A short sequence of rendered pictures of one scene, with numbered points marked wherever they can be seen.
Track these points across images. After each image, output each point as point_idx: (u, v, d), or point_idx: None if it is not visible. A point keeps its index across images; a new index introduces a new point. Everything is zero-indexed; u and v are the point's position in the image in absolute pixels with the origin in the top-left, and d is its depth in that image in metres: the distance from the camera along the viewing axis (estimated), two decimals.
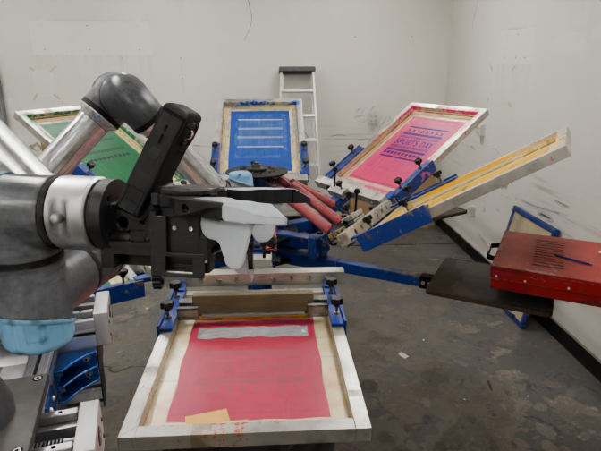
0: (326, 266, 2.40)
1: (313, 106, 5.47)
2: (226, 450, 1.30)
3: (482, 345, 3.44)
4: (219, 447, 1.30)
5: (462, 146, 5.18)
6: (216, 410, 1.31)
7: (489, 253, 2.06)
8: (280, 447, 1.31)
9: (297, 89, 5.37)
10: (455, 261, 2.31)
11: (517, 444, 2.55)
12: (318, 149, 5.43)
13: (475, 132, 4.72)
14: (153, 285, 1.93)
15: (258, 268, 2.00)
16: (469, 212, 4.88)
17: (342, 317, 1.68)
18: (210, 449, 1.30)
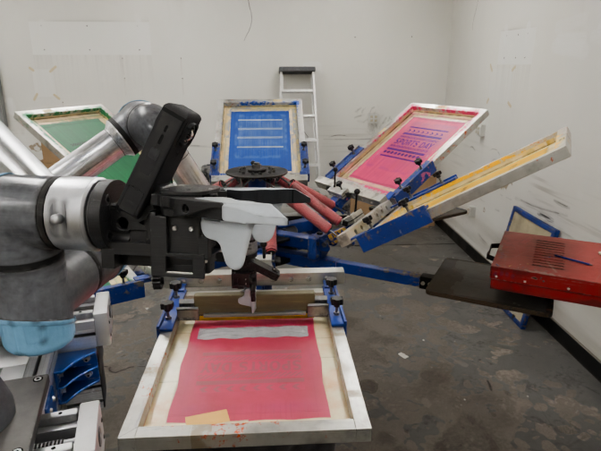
0: (326, 266, 2.40)
1: (313, 106, 5.47)
2: (226, 450, 1.30)
3: (482, 345, 3.44)
4: (219, 448, 1.30)
5: (462, 146, 5.18)
6: (216, 411, 1.31)
7: (489, 253, 2.06)
8: (280, 448, 1.31)
9: (297, 89, 5.37)
10: (455, 261, 2.31)
11: (517, 444, 2.55)
12: (318, 149, 5.43)
13: (475, 132, 4.72)
14: (153, 285, 1.93)
15: None
16: (469, 212, 4.88)
17: (342, 317, 1.68)
18: (210, 449, 1.30)
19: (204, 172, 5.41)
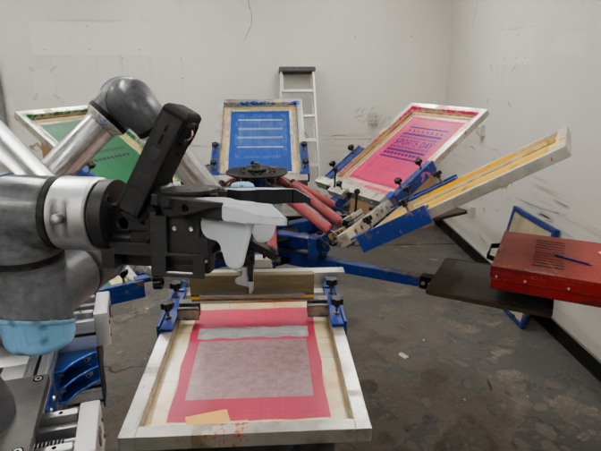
0: (326, 266, 2.40)
1: (313, 106, 5.47)
2: (226, 450, 1.30)
3: (482, 345, 3.44)
4: (219, 448, 1.30)
5: (462, 146, 5.18)
6: (216, 411, 1.31)
7: (489, 253, 2.06)
8: (280, 448, 1.31)
9: (297, 89, 5.37)
10: (455, 261, 2.31)
11: (517, 444, 2.55)
12: (318, 149, 5.43)
13: (475, 132, 4.72)
14: (153, 285, 1.93)
15: (258, 268, 2.00)
16: (469, 212, 4.88)
17: (342, 317, 1.68)
18: (210, 449, 1.30)
19: None
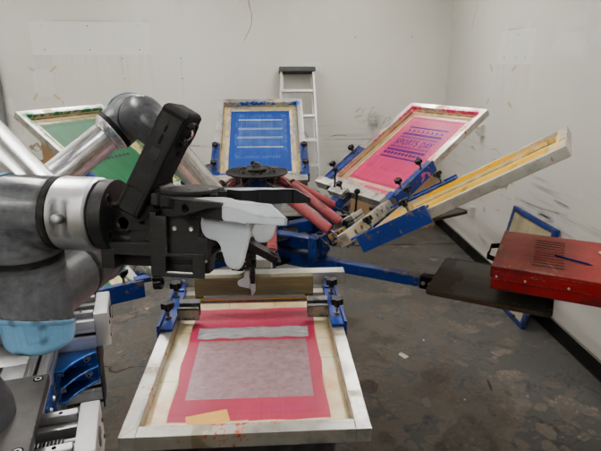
0: (326, 266, 2.40)
1: (313, 106, 5.47)
2: (226, 450, 1.30)
3: (482, 345, 3.44)
4: (219, 448, 1.30)
5: (462, 146, 5.18)
6: (216, 411, 1.31)
7: (489, 253, 2.06)
8: (280, 448, 1.31)
9: (297, 89, 5.37)
10: (455, 261, 2.31)
11: (517, 444, 2.55)
12: (318, 149, 5.43)
13: (475, 132, 4.72)
14: (153, 285, 1.93)
15: (258, 268, 2.00)
16: (469, 212, 4.88)
17: (342, 317, 1.68)
18: (210, 449, 1.30)
19: None
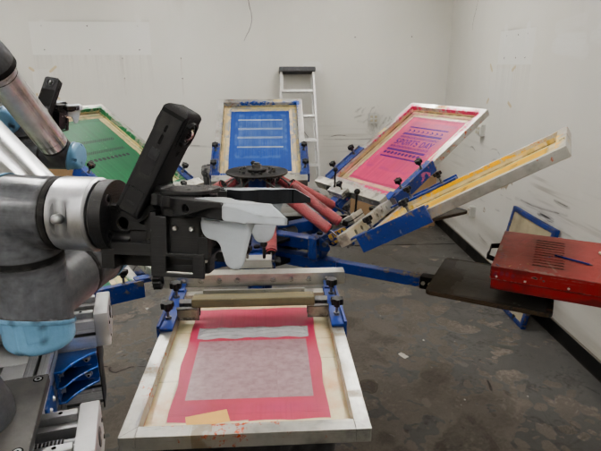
0: (326, 266, 2.40)
1: (313, 106, 5.47)
2: (226, 450, 1.30)
3: (482, 345, 3.44)
4: (219, 448, 1.30)
5: (462, 146, 5.18)
6: (216, 411, 1.31)
7: (489, 253, 2.06)
8: (280, 448, 1.31)
9: (297, 89, 5.37)
10: (455, 261, 2.31)
11: (517, 444, 2.55)
12: (318, 149, 5.43)
13: (475, 132, 4.72)
14: (153, 285, 1.93)
15: (258, 268, 2.00)
16: (469, 212, 4.88)
17: (342, 317, 1.68)
18: (210, 449, 1.30)
19: (204, 172, 5.41)
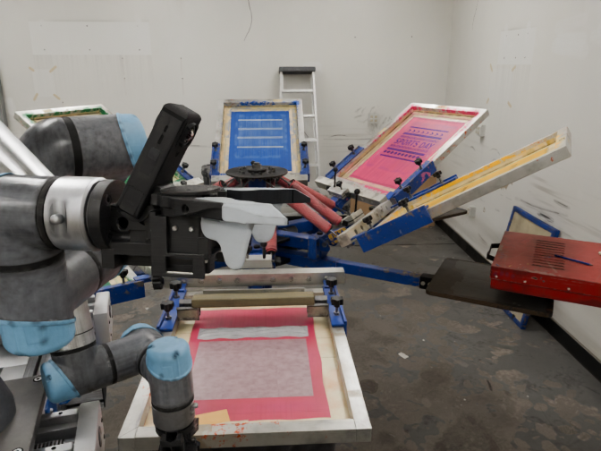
0: (326, 266, 2.40)
1: (313, 106, 5.47)
2: (226, 450, 1.30)
3: (482, 345, 3.44)
4: (219, 448, 1.30)
5: (462, 146, 5.18)
6: (216, 411, 1.31)
7: (489, 253, 2.06)
8: (280, 448, 1.31)
9: (297, 89, 5.37)
10: (455, 261, 2.31)
11: (517, 444, 2.55)
12: (318, 149, 5.43)
13: (475, 132, 4.72)
14: (153, 285, 1.93)
15: (258, 268, 2.00)
16: (469, 212, 4.88)
17: (342, 318, 1.68)
18: (210, 449, 1.30)
19: (204, 172, 5.41)
